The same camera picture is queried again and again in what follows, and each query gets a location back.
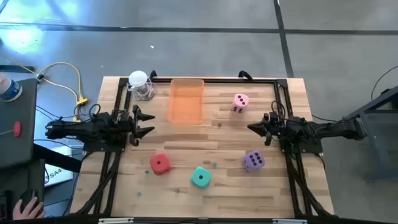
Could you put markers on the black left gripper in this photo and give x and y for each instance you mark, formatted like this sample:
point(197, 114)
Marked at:
point(124, 124)

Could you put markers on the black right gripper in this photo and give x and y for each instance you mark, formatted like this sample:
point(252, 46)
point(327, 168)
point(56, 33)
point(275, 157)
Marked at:
point(280, 127)

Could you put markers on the large purple foam die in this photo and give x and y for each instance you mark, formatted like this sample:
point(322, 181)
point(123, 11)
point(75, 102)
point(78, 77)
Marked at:
point(254, 160)

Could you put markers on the large pink foam die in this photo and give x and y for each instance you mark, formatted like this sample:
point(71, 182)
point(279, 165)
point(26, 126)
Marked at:
point(241, 101)

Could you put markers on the large red foam die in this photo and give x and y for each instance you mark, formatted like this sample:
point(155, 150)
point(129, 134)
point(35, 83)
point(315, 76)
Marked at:
point(160, 163)

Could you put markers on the orange translucent plastic tray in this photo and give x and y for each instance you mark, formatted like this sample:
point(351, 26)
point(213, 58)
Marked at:
point(186, 102)

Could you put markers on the large teal foam die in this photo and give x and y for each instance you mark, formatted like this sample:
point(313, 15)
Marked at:
point(201, 177)

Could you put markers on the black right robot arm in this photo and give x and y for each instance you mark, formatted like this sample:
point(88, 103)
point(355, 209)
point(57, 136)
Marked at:
point(335, 128)

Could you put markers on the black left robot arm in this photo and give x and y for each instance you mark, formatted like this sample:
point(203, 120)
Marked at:
point(71, 130)

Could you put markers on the white mushroom-shaped lamp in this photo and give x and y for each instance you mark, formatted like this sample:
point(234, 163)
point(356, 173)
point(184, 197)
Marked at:
point(138, 78)

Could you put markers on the white cardboard box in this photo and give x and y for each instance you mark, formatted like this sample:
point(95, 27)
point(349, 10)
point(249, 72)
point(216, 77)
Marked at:
point(59, 179)

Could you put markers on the dark grey desk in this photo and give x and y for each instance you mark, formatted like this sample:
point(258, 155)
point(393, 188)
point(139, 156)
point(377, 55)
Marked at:
point(18, 112)

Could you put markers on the red oval button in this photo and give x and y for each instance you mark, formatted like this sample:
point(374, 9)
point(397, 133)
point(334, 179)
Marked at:
point(17, 129)

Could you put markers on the black flat floor bar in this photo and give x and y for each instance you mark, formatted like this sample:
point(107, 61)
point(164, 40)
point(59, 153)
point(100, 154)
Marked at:
point(18, 68)

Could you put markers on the black computer mouse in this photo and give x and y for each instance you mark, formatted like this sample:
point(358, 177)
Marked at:
point(26, 195)

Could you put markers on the plastic bottle with blue label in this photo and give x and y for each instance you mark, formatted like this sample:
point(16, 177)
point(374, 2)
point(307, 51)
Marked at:
point(11, 90)

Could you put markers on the person's hand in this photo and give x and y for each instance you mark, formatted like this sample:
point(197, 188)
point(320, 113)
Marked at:
point(28, 211)

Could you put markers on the black aluminium table frame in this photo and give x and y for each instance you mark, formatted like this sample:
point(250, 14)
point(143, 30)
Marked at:
point(217, 80)

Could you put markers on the silver metal bracket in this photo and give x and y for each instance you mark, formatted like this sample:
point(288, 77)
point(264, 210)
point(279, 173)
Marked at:
point(289, 221)
point(115, 220)

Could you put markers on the dark metal table frame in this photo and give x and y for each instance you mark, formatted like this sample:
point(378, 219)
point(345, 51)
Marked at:
point(373, 102)

